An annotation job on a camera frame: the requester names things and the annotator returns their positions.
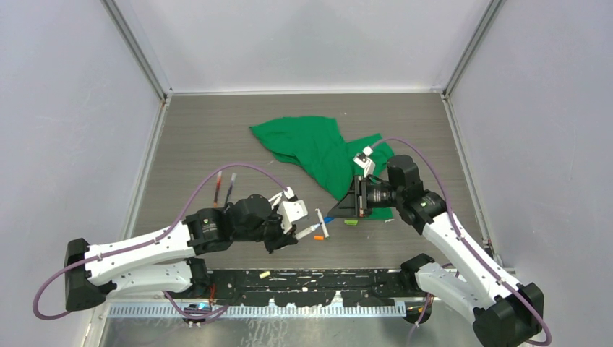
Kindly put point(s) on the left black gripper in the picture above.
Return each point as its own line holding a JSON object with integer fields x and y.
{"x": 282, "y": 239}

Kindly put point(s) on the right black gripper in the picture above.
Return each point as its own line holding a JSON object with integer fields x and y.
{"x": 355, "y": 203}

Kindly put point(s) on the white marker blue end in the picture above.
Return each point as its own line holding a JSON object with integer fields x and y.
{"x": 307, "y": 231}

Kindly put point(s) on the red orange pen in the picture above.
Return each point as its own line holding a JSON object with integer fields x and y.
{"x": 219, "y": 177}

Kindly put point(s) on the white marker green tip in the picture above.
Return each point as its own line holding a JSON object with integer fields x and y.
{"x": 322, "y": 223}

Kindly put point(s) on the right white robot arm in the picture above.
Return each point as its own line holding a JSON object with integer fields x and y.
{"x": 501, "y": 310}

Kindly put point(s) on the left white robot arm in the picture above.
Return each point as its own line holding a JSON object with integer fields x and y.
{"x": 170, "y": 259}

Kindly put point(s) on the green cloth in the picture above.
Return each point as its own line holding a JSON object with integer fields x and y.
{"x": 315, "y": 144}

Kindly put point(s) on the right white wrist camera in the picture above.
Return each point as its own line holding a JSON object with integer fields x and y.
{"x": 364, "y": 161}

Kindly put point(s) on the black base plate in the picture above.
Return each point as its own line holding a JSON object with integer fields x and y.
{"x": 304, "y": 288}

